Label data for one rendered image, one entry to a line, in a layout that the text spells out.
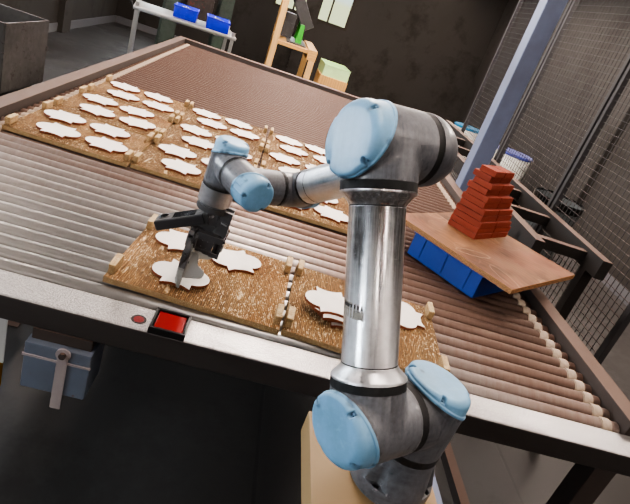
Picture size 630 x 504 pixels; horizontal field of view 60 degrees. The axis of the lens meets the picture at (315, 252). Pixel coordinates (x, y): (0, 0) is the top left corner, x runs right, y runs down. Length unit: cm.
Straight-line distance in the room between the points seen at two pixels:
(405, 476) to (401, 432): 15
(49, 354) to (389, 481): 72
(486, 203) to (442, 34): 983
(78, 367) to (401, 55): 1078
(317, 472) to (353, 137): 56
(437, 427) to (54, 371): 79
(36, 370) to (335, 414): 71
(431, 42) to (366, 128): 1098
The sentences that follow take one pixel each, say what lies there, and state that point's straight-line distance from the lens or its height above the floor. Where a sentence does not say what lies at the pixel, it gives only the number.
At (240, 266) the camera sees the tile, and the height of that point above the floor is 94.
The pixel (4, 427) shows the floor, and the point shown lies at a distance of 224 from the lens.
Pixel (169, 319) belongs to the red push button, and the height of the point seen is 93.
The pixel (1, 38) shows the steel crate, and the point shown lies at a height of 55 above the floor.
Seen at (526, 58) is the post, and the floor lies 169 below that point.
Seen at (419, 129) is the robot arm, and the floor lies 150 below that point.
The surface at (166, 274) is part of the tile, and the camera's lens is 132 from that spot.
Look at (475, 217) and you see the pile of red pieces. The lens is 205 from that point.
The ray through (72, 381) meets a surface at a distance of 128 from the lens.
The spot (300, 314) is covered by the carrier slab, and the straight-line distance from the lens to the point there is 134.
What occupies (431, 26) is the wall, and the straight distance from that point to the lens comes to 1170.
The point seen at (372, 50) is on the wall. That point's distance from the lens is 1153.
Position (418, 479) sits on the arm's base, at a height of 99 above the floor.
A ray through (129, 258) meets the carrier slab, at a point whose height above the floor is 94.
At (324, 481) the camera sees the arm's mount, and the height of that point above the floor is 92.
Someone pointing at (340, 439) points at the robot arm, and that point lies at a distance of 81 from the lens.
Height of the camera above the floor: 161
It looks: 24 degrees down
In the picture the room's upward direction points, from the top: 20 degrees clockwise
